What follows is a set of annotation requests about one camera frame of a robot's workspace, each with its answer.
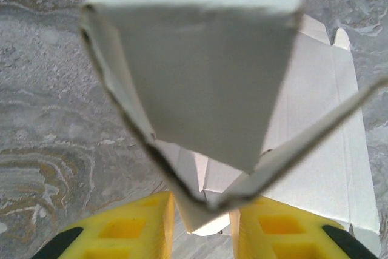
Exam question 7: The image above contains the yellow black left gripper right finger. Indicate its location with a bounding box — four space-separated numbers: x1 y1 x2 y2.
229 197 380 259

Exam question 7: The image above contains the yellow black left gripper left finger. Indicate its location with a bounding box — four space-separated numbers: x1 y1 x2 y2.
39 191 176 259

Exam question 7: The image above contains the white paper box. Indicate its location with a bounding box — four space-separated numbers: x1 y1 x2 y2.
78 0 388 237

